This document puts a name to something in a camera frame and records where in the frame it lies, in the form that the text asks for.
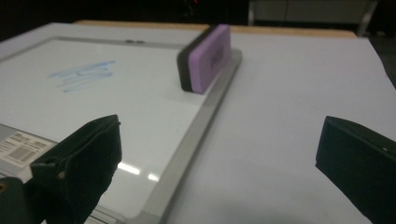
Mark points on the barcode label sticker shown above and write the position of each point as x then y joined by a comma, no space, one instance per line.
21,151

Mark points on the purple whiteboard eraser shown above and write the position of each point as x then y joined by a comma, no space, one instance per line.
208,62

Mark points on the silver-framed whiteboard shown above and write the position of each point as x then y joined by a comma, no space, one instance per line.
140,109

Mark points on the white table cover sheet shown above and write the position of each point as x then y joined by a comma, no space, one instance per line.
295,93

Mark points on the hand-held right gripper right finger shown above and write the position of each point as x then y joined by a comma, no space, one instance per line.
361,161

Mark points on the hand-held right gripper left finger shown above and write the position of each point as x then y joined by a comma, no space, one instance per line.
81,161

